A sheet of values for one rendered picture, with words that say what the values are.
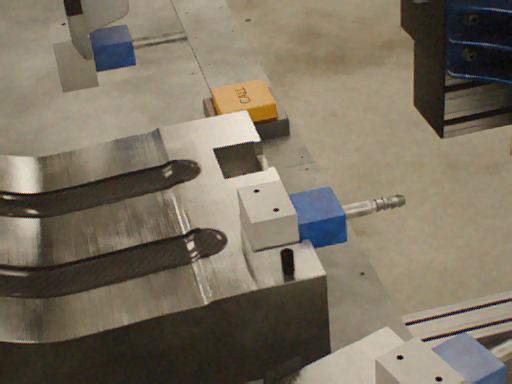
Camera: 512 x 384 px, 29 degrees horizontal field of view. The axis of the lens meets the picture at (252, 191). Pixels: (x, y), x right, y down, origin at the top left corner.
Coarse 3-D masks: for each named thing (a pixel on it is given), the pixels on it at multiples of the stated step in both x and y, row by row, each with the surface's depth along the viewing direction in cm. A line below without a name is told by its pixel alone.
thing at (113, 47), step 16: (64, 32) 95; (96, 32) 98; (112, 32) 98; (128, 32) 97; (176, 32) 98; (64, 48) 94; (96, 48) 95; (112, 48) 96; (128, 48) 96; (64, 64) 95; (80, 64) 95; (96, 64) 96; (112, 64) 97; (128, 64) 97; (64, 80) 96; (80, 80) 96; (96, 80) 97
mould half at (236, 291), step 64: (192, 128) 91; (192, 192) 83; (0, 256) 77; (64, 256) 78; (256, 256) 75; (0, 320) 70; (64, 320) 72; (128, 320) 71; (192, 320) 72; (256, 320) 73; (320, 320) 75
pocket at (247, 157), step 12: (240, 144) 89; (252, 144) 89; (216, 156) 89; (228, 156) 89; (240, 156) 89; (252, 156) 90; (228, 168) 90; (240, 168) 90; (252, 168) 90; (264, 168) 88
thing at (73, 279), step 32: (0, 192) 84; (64, 192) 86; (96, 192) 86; (128, 192) 85; (96, 256) 77; (128, 256) 77; (160, 256) 77; (192, 256) 77; (0, 288) 74; (32, 288) 75; (64, 288) 76
